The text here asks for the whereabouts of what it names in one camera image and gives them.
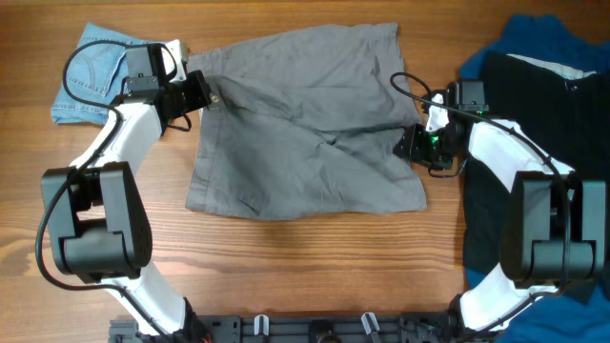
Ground grey cotton shorts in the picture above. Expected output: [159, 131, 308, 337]
[186, 23, 427, 220]

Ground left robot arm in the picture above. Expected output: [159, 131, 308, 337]
[34, 40, 213, 342]

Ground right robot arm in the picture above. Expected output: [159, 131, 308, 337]
[393, 80, 606, 342]

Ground folded blue denim jeans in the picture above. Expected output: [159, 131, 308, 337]
[51, 23, 147, 125]

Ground black garment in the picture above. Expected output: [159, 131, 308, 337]
[461, 50, 610, 306]

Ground light grey garment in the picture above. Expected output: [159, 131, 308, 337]
[509, 53, 596, 80]

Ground blue shirt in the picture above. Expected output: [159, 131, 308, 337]
[459, 15, 609, 342]

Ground right black cable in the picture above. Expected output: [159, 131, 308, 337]
[389, 71, 573, 342]

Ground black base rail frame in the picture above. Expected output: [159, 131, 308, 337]
[108, 312, 478, 343]

